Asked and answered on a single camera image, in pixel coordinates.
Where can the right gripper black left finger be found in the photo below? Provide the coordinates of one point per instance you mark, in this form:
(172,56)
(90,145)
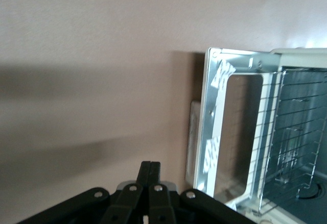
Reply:
(120,206)

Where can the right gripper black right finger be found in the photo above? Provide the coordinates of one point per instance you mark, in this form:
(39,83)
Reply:
(163,206)

